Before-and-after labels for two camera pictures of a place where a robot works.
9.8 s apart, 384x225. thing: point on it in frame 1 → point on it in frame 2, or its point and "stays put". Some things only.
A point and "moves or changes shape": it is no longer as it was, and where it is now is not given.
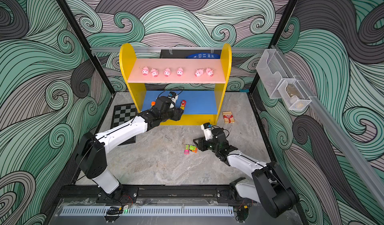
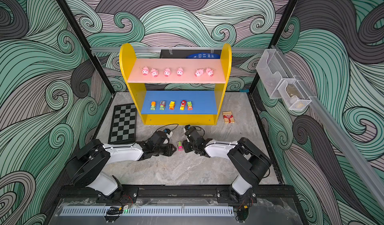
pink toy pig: [145, 70] stays put
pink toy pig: [209, 72] stays put
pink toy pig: [167, 72] stays put
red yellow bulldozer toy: [183, 104] stays put
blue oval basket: [203, 55] stays put
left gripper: [177, 114] → [169, 150]
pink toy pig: [199, 72] stays put
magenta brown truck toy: [186, 151] moves or changes shape
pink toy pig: [180, 71] stays put
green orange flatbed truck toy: [193, 148] moves or changes shape
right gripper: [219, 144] → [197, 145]
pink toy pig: [154, 72] stays put
